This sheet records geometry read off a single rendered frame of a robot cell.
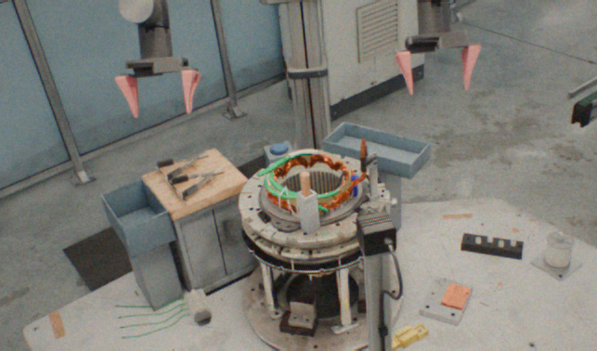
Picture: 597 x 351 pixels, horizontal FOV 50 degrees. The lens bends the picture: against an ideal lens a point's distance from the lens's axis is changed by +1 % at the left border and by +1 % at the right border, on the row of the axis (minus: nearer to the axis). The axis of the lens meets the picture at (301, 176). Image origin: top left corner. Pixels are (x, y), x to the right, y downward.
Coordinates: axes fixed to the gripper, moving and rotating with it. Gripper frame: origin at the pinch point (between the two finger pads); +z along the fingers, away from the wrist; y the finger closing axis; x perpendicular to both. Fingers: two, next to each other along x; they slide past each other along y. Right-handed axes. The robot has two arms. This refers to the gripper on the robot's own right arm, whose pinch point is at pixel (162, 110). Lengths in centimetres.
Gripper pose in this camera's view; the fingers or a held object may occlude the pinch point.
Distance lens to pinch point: 120.6
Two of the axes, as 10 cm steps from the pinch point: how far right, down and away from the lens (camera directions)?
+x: 0.5, -0.9, 9.9
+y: 10.0, -0.8, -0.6
